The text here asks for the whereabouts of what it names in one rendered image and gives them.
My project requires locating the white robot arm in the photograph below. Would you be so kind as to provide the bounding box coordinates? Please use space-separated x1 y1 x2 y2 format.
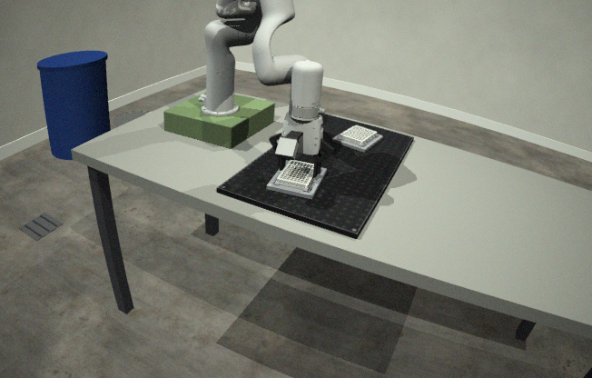
199 0 325 160

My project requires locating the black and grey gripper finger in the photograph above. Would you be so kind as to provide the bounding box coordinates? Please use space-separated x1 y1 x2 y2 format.
313 139 334 178
269 133 286 171

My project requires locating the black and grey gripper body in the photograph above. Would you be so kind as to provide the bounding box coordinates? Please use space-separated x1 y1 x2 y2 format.
281 111 323 155

